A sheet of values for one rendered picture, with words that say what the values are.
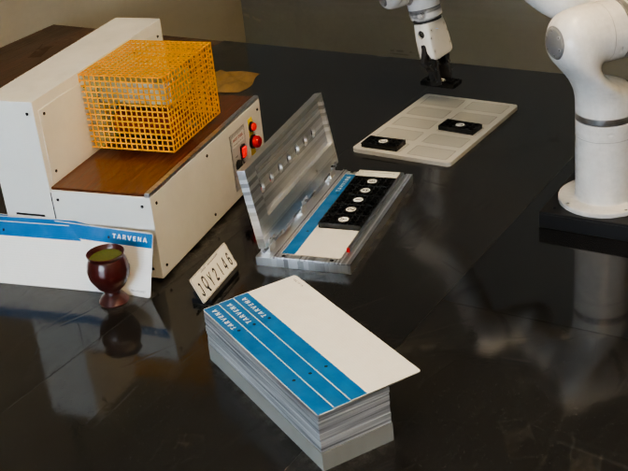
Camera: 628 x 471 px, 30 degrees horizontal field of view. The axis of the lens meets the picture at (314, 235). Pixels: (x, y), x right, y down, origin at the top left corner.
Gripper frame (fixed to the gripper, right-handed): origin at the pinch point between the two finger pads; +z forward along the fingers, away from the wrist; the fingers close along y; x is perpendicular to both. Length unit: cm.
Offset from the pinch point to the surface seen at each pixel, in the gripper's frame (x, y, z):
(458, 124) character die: -11.3, -15.3, 8.9
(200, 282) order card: -5, -110, 5
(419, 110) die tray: 4.2, -7.6, 6.8
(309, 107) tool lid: -1, -58, -12
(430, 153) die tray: -11.8, -31.5, 10.2
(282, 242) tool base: -7, -86, 8
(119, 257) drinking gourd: 7, -118, -4
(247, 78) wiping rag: 64, -1, -5
